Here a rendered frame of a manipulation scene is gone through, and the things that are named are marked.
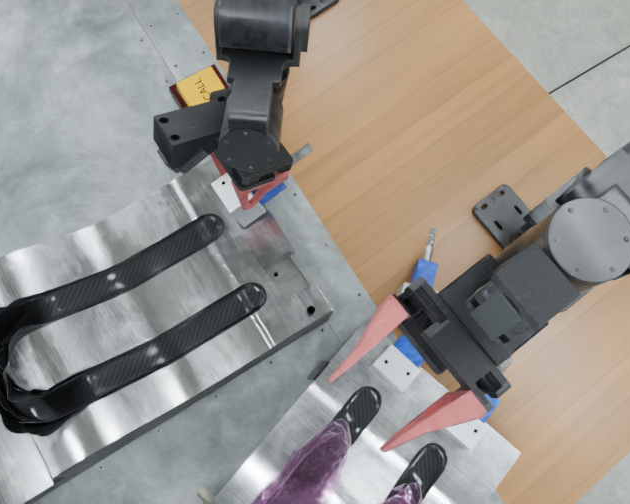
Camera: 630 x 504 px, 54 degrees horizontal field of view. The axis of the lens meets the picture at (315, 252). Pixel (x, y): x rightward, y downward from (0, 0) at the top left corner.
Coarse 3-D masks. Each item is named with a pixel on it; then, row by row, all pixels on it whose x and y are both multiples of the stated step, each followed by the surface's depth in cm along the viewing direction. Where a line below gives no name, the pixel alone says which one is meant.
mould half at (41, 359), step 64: (192, 192) 82; (64, 256) 77; (128, 256) 80; (192, 256) 80; (256, 256) 80; (64, 320) 74; (128, 320) 77; (256, 320) 78; (320, 320) 81; (192, 384) 76; (0, 448) 75; (64, 448) 69
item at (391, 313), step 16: (384, 304) 45; (400, 304) 47; (384, 320) 45; (400, 320) 45; (416, 320) 49; (368, 336) 45; (384, 336) 45; (416, 336) 49; (352, 352) 46; (432, 352) 49; (432, 368) 50
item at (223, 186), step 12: (300, 156) 78; (216, 180) 77; (228, 180) 77; (216, 192) 77; (228, 192) 76; (252, 192) 77; (276, 192) 79; (228, 204) 76; (240, 216) 78; (252, 216) 79
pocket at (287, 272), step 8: (280, 256) 80; (288, 256) 83; (296, 256) 82; (272, 264) 82; (280, 264) 83; (288, 264) 83; (296, 264) 81; (272, 272) 82; (280, 272) 82; (288, 272) 82; (296, 272) 82; (304, 272) 81; (280, 280) 82; (288, 280) 82; (296, 280) 82; (304, 280) 82; (280, 288) 82; (288, 288) 82; (296, 288) 82; (304, 288) 82; (288, 296) 82
